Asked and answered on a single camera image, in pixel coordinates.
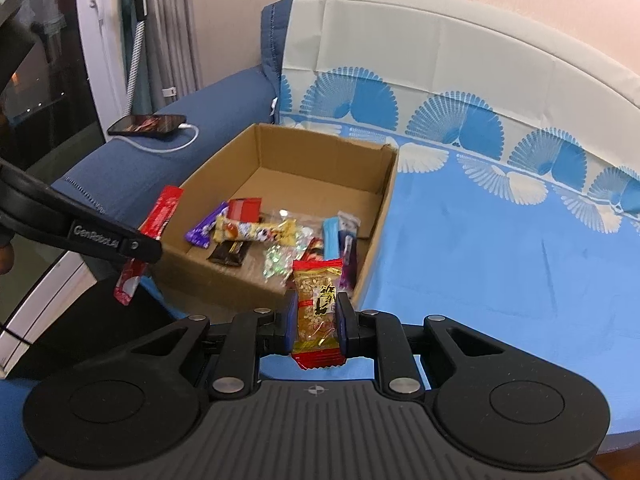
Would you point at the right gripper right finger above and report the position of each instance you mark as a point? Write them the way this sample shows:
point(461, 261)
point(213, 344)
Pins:
point(493, 401)

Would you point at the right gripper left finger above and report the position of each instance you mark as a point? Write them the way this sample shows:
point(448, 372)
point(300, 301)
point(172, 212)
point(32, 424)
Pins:
point(142, 399)

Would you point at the long red snack stick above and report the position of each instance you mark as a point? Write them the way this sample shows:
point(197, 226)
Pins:
point(147, 248)

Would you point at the purple chocolate bar wrapper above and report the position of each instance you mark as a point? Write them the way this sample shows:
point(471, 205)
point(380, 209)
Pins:
point(201, 234)

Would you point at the black brown snack packet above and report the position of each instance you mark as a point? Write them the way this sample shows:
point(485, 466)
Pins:
point(230, 253)

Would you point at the red gold cake packet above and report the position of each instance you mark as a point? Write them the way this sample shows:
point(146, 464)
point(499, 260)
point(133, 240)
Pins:
point(316, 343)

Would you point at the red snack packet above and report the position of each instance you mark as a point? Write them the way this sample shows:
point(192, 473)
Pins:
point(244, 209)

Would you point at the yellow cartoon snack bar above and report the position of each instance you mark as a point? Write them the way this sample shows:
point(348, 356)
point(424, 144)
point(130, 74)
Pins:
point(283, 233)

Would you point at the purple silver snack bar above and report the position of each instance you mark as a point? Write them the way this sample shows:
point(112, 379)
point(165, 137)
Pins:
point(348, 228)

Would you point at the clear bag of candies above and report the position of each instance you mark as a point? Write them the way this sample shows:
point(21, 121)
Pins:
point(278, 259)

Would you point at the person's left hand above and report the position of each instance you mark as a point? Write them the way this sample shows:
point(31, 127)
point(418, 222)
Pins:
point(6, 253)

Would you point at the blue sofa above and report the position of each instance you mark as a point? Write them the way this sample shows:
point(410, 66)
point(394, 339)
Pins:
point(68, 312)

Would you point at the black smartphone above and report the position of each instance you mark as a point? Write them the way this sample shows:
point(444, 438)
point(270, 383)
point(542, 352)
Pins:
point(150, 126)

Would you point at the blue fan-pattern sofa cover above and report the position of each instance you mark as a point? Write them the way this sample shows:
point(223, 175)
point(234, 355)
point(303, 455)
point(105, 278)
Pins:
point(516, 203)

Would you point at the black phone stand pole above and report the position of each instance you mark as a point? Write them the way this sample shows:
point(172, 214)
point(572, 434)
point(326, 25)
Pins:
point(140, 14)

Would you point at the brown cardboard box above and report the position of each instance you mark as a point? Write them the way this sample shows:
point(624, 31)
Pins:
point(310, 174)

